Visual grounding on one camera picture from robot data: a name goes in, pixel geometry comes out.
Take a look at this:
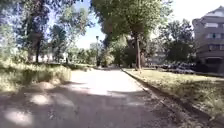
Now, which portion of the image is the grass strip with leaves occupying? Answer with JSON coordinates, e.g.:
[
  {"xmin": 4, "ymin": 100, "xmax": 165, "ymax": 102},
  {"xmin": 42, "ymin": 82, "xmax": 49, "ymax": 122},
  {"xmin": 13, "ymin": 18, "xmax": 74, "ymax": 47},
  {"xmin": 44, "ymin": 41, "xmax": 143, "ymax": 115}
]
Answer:
[{"xmin": 123, "ymin": 68, "xmax": 224, "ymax": 118}]

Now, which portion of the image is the street lamp pole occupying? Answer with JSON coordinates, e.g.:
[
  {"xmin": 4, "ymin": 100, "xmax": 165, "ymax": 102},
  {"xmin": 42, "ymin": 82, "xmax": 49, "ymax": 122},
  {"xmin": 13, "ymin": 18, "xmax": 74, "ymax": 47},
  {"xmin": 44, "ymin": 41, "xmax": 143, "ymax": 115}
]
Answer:
[{"xmin": 95, "ymin": 35, "xmax": 101, "ymax": 68}]

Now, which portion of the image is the grey multi-storey building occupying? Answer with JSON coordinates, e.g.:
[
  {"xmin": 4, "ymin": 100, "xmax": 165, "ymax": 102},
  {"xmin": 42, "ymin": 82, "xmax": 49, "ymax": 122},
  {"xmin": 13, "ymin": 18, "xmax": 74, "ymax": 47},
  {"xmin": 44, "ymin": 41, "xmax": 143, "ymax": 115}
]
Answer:
[{"xmin": 191, "ymin": 5, "xmax": 224, "ymax": 74}]

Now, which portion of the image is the grey brown paved path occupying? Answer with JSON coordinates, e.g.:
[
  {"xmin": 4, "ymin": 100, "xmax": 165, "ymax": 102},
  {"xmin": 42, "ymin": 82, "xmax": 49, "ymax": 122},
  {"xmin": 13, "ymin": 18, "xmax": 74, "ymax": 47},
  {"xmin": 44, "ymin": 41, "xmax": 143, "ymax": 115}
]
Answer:
[{"xmin": 0, "ymin": 67, "xmax": 214, "ymax": 128}]

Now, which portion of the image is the row of parked cars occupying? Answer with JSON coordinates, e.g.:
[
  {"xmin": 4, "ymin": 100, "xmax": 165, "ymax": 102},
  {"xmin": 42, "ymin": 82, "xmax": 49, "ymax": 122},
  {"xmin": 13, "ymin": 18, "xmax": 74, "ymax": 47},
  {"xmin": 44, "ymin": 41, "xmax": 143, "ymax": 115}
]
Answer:
[{"xmin": 156, "ymin": 61, "xmax": 201, "ymax": 75}]

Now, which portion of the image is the dark kerb strip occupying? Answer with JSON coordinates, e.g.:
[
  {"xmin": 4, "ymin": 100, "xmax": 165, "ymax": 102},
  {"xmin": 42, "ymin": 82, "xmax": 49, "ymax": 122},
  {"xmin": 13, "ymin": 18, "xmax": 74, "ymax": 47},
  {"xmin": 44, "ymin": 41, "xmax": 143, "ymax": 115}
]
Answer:
[{"xmin": 120, "ymin": 68, "xmax": 224, "ymax": 128}]

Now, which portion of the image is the tall leafy tree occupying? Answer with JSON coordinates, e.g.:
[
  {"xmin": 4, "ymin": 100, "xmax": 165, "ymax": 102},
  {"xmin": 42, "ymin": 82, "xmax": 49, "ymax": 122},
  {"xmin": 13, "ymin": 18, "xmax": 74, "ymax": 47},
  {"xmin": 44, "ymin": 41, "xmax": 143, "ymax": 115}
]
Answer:
[{"xmin": 90, "ymin": 0, "xmax": 174, "ymax": 72}]

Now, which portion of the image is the tall dry grass verge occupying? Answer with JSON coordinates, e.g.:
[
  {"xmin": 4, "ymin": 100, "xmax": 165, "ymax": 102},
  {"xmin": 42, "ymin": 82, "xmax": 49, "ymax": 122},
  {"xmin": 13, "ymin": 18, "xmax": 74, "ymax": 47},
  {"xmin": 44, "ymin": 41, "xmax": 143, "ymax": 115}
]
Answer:
[{"xmin": 0, "ymin": 59, "xmax": 91, "ymax": 94}]

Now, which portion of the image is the dark green tree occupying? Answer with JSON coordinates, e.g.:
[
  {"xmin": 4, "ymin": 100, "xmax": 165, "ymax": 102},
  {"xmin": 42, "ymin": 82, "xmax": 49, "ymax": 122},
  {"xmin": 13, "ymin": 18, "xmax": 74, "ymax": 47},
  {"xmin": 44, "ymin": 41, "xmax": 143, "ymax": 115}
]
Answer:
[{"xmin": 158, "ymin": 18, "xmax": 198, "ymax": 64}]

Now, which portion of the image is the row of trees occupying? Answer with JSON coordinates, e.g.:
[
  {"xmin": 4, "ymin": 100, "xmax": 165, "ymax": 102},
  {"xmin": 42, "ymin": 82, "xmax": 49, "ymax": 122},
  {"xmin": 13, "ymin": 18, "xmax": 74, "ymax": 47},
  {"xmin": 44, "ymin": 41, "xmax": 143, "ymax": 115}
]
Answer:
[{"xmin": 0, "ymin": 0, "xmax": 101, "ymax": 66}]

